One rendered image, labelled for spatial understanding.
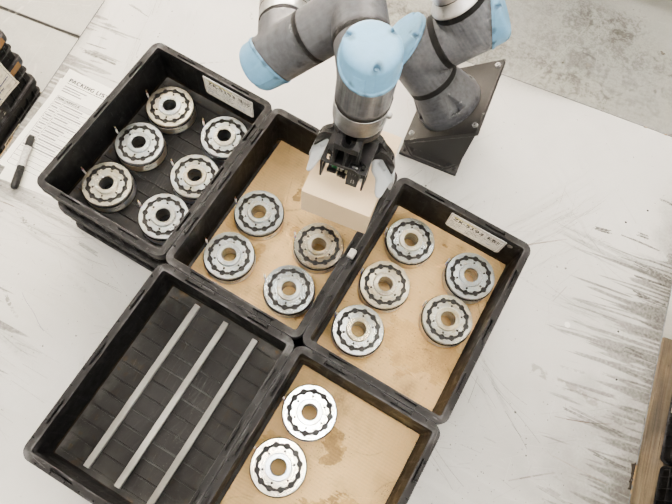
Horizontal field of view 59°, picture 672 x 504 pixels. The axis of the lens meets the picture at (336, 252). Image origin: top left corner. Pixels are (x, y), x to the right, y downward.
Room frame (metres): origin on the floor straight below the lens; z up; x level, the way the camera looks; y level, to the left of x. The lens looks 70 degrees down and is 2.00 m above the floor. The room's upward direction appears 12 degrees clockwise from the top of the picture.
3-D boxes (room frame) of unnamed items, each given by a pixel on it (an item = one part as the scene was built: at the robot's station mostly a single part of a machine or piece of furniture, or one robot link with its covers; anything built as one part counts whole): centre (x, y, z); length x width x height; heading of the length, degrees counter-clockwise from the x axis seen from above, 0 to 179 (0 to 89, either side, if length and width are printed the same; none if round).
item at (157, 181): (0.54, 0.39, 0.87); 0.40 x 0.30 x 0.11; 161
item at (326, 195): (0.48, 0.00, 1.08); 0.16 x 0.12 x 0.07; 170
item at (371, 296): (0.36, -0.11, 0.86); 0.10 x 0.10 x 0.01
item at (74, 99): (0.62, 0.69, 0.70); 0.33 x 0.23 x 0.01; 170
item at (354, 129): (0.46, 0.00, 1.32); 0.08 x 0.08 x 0.05
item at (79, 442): (0.06, 0.24, 0.87); 0.40 x 0.30 x 0.11; 161
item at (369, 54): (0.46, 0.01, 1.40); 0.09 x 0.08 x 0.11; 17
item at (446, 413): (0.34, -0.17, 0.92); 0.40 x 0.30 x 0.02; 161
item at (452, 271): (0.42, -0.28, 0.86); 0.10 x 0.10 x 0.01
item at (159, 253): (0.54, 0.39, 0.92); 0.40 x 0.30 x 0.02; 161
